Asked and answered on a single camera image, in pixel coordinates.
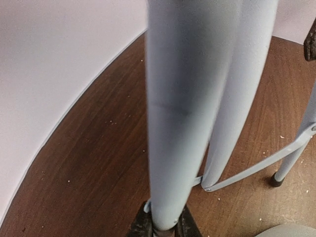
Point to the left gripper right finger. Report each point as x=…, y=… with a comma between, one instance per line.
x=186, y=226

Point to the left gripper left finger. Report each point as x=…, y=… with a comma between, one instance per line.
x=142, y=223

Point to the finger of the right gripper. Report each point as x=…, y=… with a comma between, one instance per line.
x=310, y=44

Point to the white perforated music stand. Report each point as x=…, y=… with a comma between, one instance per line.
x=204, y=62

